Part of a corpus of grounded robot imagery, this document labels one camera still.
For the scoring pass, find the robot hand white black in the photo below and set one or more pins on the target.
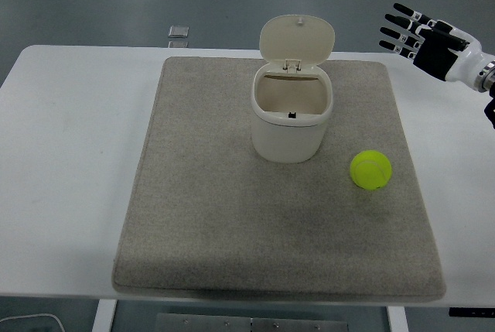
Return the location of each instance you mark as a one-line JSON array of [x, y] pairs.
[[439, 55]]

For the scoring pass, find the yellow-green tennis ball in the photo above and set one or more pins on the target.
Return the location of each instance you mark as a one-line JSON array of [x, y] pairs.
[[370, 170]]

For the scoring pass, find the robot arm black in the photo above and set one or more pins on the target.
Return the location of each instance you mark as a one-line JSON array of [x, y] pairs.
[[490, 109]]

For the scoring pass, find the cream bin box with lid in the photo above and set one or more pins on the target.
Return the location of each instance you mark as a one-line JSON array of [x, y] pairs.
[[286, 136]]

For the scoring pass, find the black table control panel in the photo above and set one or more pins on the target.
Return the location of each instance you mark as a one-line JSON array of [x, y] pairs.
[[472, 312]]

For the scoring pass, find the beige grey felt mat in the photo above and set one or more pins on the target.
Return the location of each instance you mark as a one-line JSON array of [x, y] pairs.
[[232, 212]]

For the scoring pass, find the square metal floor plate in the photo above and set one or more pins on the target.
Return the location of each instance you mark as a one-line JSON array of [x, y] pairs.
[[178, 44], [178, 31]]

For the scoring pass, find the white table leg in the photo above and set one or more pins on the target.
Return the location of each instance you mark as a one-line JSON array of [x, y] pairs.
[[396, 320], [104, 316]]

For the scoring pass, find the grey metal plate with screws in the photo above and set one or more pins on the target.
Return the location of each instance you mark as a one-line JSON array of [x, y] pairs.
[[216, 324]]

